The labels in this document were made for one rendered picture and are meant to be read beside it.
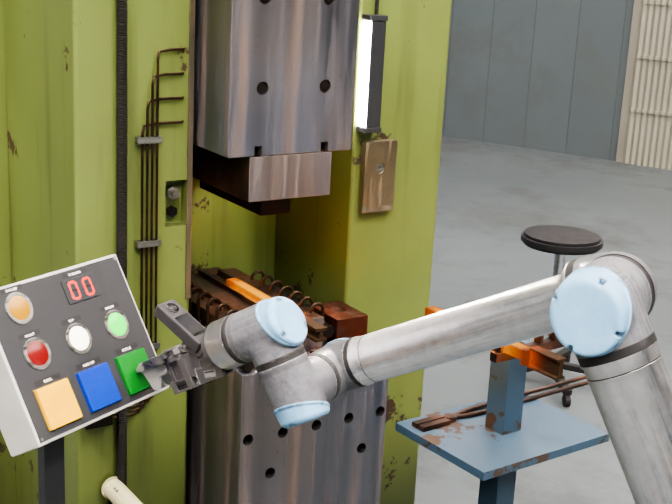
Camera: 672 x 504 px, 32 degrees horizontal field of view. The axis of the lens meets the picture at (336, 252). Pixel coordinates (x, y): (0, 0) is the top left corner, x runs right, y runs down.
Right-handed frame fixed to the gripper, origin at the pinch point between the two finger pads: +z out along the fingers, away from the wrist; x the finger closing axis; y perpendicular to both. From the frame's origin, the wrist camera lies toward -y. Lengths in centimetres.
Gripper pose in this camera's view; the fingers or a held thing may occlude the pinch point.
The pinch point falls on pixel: (141, 365)
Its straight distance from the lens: 220.9
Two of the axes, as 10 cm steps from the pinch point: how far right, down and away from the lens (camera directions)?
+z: -7.6, 3.2, 5.7
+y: 3.8, 9.2, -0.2
